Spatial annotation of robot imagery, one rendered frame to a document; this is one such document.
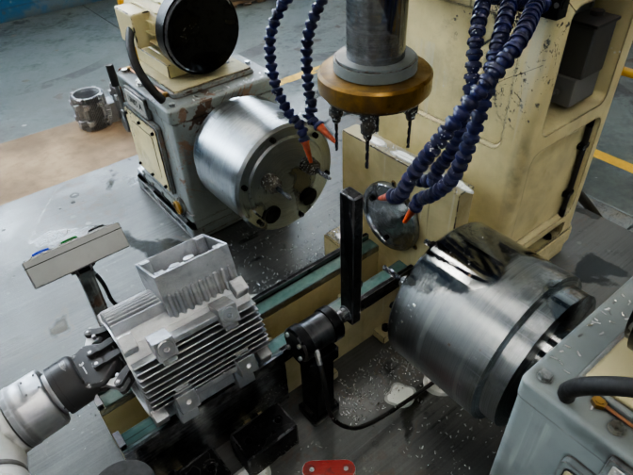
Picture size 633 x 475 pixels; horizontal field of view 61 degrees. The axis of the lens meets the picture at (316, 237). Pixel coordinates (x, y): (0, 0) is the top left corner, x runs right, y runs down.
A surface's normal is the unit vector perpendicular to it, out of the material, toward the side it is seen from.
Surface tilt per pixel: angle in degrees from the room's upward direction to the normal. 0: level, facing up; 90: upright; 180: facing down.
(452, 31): 90
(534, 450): 90
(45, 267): 53
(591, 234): 0
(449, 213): 90
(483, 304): 32
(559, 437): 90
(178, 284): 67
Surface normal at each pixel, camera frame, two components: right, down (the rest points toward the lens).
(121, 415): 0.63, 0.48
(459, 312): -0.59, -0.22
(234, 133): -0.44, -0.43
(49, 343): -0.04, -0.76
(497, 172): -0.78, 0.43
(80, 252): 0.48, -0.07
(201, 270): 0.55, 0.15
